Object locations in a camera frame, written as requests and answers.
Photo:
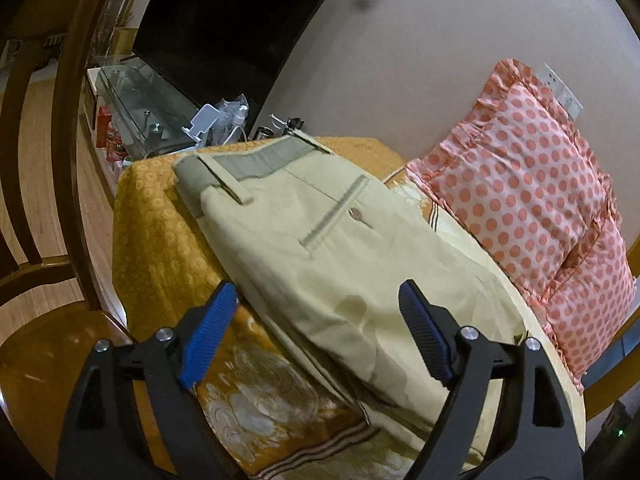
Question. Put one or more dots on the pink polka dot pillow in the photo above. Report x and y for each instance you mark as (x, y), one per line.
(591, 296)
(517, 174)

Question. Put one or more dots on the white phone stand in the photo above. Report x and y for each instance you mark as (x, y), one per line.
(200, 124)

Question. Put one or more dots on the yellow floral bed sheet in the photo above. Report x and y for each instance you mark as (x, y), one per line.
(274, 418)

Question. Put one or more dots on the beige khaki pants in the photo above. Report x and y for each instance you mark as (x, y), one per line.
(319, 248)

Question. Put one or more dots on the right pink polka dot pillow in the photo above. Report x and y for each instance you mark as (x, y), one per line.
(591, 296)

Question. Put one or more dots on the red box on shelf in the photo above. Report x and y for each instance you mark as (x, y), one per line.
(104, 127)

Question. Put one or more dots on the glass top side table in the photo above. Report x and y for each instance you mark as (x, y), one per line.
(148, 112)

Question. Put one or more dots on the left pink polka dot pillow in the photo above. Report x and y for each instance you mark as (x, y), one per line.
(517, 174)

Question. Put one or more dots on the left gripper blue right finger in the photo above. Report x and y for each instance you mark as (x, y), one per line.
(533, 436)

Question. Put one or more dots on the wooden chair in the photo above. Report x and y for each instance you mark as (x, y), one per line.
(40, 201)

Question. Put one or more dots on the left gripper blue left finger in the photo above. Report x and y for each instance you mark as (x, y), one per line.
(133, 413)

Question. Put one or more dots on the white wall socket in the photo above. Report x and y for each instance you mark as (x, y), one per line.
(561, 91)

